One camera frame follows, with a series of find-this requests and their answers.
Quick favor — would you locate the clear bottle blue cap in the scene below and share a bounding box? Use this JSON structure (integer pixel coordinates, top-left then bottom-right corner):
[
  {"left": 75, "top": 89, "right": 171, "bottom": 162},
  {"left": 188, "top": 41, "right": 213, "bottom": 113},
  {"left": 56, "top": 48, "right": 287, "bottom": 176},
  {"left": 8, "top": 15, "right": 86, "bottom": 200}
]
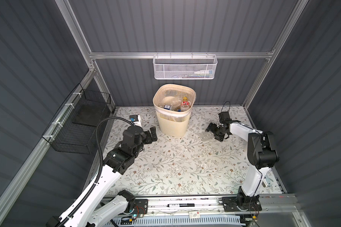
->
[{"left": 199, "top": 131, "right": 214, "bottom": 142}]

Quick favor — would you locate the clear bottle blue label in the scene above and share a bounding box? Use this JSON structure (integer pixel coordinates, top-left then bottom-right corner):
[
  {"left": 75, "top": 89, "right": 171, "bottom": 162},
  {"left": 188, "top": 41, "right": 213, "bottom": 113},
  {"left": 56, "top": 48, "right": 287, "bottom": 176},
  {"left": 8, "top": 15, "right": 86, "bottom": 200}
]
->
[{"left": 162, "top": 96, "right": 182, "bottom": 112}]

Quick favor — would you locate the clear cola bottle yellow cap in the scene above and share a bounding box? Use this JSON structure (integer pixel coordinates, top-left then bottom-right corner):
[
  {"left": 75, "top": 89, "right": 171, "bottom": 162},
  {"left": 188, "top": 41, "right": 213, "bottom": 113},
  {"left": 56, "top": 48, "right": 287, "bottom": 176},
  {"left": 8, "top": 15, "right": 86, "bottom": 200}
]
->
[{"left": 180, "top": 97, "right": 191, "bottom": 112}]

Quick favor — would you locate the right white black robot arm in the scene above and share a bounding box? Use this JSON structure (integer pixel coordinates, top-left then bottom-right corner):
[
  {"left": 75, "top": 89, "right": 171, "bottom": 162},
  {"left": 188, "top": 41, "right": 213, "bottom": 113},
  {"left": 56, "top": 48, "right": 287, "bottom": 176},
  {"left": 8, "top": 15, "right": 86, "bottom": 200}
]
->
[{"left": 205, "top": 112, "right": 280, "bottom": 211}]

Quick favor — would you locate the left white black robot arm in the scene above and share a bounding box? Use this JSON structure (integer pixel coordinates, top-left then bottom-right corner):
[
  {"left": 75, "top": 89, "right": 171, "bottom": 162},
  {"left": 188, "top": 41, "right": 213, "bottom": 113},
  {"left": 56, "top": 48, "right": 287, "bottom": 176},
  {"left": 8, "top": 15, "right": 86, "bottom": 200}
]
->
[{"left": 46, "top": 125, "right": 158, "bottom": 227}]

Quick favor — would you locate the beige slatted plastic bin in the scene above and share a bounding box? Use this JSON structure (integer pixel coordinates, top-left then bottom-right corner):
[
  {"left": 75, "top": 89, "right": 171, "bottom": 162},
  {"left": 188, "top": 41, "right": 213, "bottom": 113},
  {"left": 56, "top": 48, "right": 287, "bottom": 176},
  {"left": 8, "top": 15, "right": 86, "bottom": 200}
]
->
[{"left": 152, "top": 84, "right": 197, "bottom": 137}]

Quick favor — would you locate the white tube in basket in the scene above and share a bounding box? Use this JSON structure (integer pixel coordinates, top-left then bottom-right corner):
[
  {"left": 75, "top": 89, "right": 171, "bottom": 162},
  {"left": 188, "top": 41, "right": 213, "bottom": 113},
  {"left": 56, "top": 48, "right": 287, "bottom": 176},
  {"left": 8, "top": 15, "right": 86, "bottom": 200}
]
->
[{"left": 194, "top": 70, "right": 214, "bottom": 76}]

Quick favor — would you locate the black marker pen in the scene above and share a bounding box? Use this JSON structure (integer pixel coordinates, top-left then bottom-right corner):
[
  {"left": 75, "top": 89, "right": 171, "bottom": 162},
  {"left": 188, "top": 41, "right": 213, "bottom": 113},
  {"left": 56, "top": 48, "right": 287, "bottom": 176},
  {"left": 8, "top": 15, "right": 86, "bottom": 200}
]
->
[{"left": 167, "top": 203, "right": 195, "bottom": 208}]

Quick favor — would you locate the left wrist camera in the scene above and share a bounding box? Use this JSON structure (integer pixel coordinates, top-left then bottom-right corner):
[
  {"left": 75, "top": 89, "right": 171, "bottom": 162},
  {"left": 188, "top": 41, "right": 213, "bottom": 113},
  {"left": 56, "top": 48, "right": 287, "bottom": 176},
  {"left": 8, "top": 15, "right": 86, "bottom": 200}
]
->
[{"left": 129, "top": 114, "right": 142, "bottom": 127}]

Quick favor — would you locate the black wire mesh basket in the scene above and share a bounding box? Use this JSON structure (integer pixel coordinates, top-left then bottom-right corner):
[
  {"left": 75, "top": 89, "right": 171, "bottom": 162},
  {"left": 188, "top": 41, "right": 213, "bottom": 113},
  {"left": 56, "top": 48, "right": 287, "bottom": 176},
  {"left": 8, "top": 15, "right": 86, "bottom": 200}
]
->
[{"left": 42, "top": 85, "right": 111, "bottom": 155}]

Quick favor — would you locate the white wire mesh basket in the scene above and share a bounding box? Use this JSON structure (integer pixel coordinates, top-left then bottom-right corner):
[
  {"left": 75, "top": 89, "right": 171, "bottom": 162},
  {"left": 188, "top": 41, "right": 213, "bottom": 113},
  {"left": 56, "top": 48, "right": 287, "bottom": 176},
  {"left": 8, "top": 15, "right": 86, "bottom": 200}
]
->
[{"left": 152, "top": 55, "right": 218, "bottom": 80}]

